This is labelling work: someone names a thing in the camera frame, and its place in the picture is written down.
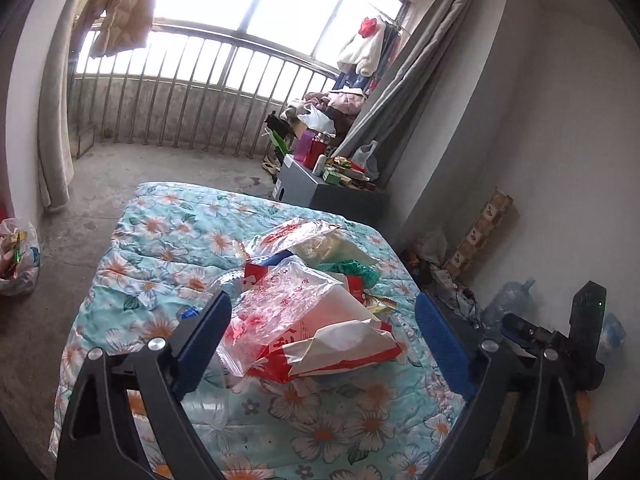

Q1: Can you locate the pile of clothes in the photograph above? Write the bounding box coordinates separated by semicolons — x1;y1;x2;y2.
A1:
280;87;372;147

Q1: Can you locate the clear plastic bottle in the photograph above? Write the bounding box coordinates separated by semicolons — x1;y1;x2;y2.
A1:
177;305;236;431
209;269;249;302

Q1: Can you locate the small blue carton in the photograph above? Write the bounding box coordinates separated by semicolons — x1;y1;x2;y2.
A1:
259;249;297;267

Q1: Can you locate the patterned paper roll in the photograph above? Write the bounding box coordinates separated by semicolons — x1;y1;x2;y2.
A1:
445;189;515;282

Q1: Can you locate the small red white box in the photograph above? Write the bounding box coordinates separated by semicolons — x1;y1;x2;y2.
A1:
344;275;368;306

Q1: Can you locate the white red wrapper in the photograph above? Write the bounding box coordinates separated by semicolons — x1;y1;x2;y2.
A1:
289;319;404;377

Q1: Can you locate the floral turquoise blanket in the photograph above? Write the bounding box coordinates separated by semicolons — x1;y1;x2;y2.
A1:
47;181;468;480

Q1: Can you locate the metal balcony railing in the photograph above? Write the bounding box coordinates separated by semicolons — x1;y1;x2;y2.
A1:
70;17;337;159

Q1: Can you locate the beige curtain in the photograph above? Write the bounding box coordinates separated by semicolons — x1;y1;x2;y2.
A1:
37;0;97;212

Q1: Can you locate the clear plastic bag red print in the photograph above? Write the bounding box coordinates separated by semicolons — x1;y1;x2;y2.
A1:
244;217;342;262
220;259;347;377

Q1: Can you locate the green paper bag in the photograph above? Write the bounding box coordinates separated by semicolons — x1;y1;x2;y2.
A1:
269;129;294;157

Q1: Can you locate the large blue water jug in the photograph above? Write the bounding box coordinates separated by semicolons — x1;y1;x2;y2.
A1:
482;277;537;337

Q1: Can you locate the translucent white floor bag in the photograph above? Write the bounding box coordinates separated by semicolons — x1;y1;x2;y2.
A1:
420;232;449;267

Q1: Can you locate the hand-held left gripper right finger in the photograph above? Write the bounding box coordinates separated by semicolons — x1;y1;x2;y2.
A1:
415;291;588;480

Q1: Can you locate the white plastic bag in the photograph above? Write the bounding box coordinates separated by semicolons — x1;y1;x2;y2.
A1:
297;105;337;136
290;232;378;267

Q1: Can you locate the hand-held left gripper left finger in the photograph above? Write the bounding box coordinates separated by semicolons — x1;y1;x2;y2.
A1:
54;289;233;480

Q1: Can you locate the red bottle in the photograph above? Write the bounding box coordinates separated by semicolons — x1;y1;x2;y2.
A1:
302;132;329;171

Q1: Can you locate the pink box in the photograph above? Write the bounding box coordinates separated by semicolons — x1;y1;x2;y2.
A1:
292;130;316;162

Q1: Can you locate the white printed paper sheet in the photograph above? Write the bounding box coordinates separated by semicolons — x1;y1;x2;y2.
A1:
431;267;459;289

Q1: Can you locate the bag of colourful wrappers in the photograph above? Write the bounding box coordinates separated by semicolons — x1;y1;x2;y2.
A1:
0;217;44;297

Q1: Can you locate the green plastic bag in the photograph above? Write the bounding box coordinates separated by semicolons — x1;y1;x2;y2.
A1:
319;259;381;292

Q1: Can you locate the white hanging jacket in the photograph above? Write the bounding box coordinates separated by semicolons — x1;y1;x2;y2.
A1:
336;15;389;79

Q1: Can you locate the gold snack packet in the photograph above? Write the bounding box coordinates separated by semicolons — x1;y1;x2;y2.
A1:
364;294;397;317

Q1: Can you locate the grey cabinet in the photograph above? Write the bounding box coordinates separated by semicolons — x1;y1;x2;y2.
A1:
276;154;391;229

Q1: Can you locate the beige puffer jacket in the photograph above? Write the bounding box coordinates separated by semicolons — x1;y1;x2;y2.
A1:
75;0;161;59

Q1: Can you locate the window frame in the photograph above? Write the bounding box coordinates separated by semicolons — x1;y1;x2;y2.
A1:
150;0;407;67

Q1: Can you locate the grey curtain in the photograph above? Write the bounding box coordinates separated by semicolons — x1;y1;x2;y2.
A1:
332;0;484;162

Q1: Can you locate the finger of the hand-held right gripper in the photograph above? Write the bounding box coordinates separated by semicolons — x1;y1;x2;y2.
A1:
501;312;556;358

